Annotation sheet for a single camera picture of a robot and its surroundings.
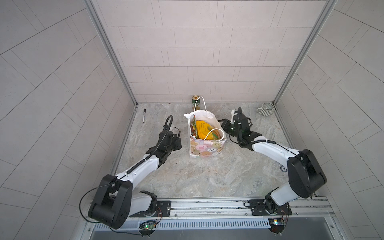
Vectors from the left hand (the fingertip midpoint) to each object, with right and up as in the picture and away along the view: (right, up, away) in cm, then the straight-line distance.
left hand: (182, 138), depth 88 cm
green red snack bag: (+7, +8, -12) cm, 16 cm away
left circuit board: (-12, -34, -23) cm, 43 cm away
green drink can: (+8, +20, +22) cm, 31 cm away
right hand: (+20, +9, -1) cm, 22 cm away
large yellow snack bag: (+12, +6, -10) cm, 16 cm away
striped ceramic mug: (+58, +17, +16) cm, 63 cm away
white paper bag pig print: (+13, -4, -11) cm, 17 cm away
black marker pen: (-31, +16, +23) cm, 42 cm away
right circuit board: (+46, -37, -20) cm, 62 cm away
